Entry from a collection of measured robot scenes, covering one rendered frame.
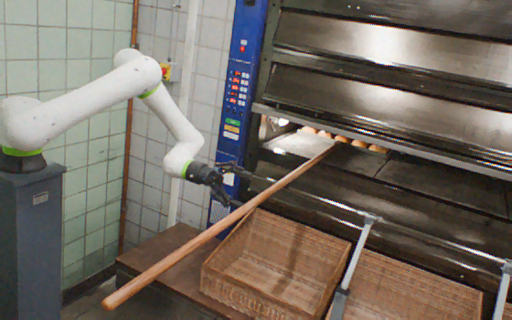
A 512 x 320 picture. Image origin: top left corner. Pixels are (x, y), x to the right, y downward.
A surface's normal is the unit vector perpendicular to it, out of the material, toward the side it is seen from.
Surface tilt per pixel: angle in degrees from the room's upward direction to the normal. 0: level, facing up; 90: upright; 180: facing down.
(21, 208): 90
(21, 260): 90
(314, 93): 70
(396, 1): 90
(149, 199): 90
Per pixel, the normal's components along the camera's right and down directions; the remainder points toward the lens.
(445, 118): -0.39, -0.13
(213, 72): -0.47, 0.20
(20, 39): 0.87, 0.28
